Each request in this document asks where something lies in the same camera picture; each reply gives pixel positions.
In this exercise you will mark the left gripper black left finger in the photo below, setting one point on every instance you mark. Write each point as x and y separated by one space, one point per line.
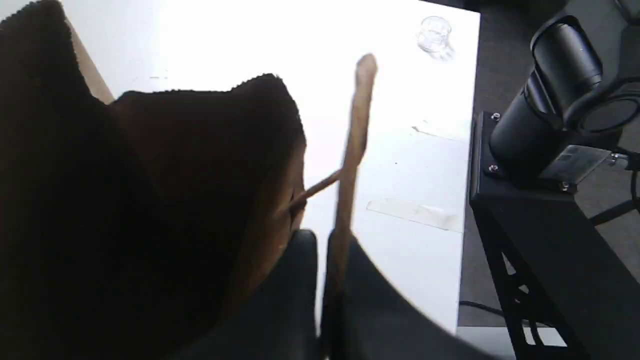
278 322

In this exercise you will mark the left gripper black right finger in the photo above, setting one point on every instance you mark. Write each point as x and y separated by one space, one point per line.
365 318

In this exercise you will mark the brown paper bag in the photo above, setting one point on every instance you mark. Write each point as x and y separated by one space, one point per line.
129 230

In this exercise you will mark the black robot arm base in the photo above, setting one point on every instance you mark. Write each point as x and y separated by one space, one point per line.
584 85

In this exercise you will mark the clear tape strip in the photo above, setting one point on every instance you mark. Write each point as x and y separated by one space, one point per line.
416 213

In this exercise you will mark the black mounting stand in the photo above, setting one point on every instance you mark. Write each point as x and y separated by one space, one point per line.
564 293

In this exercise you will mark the clear plastic cup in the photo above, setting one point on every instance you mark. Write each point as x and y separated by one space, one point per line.
433 38

